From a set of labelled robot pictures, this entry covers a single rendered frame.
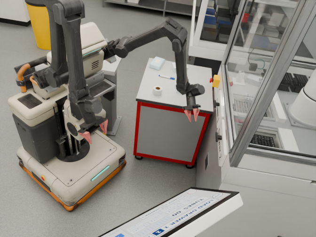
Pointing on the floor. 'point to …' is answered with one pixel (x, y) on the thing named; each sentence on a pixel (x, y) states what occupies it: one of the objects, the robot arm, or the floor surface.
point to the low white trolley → (170, 116)
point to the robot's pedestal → (109, 106)
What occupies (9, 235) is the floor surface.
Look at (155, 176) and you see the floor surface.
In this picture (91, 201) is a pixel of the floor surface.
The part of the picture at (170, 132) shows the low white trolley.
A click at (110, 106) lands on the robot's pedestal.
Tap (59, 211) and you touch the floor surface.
